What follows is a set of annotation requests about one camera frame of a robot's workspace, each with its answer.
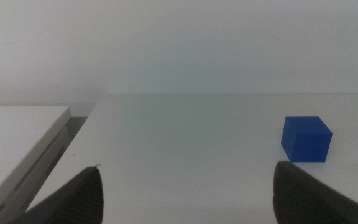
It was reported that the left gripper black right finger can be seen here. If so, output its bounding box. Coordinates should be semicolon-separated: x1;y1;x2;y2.
273;161;358;224

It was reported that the white side cabinet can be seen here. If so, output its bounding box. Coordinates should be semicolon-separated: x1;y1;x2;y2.
0;105;73;224

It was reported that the blue cube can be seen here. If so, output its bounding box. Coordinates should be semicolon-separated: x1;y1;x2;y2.
280;116;333;164

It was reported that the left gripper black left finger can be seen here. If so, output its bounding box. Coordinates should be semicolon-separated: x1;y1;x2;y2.
9;164;104;224

